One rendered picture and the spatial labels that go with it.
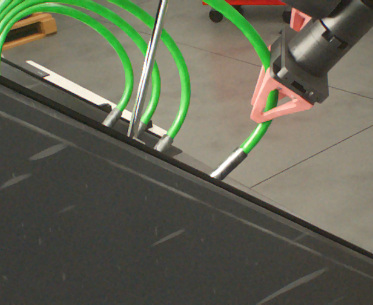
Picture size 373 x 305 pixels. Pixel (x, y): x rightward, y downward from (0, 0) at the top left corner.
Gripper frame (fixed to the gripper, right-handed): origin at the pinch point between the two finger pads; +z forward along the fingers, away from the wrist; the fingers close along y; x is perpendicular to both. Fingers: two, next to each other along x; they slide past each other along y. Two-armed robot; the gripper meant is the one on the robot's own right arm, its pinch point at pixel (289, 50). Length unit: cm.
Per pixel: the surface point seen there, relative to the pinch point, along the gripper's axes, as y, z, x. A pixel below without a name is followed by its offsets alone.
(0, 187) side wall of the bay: 40, 21, 48
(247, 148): 6.9, 13.2, 17.7
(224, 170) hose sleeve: 7.7, 17.2, 17.5
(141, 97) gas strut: 32, 11, 41
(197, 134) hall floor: -117, 54, -237
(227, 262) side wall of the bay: 17, 20, 43
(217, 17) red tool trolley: -166, 0, -408
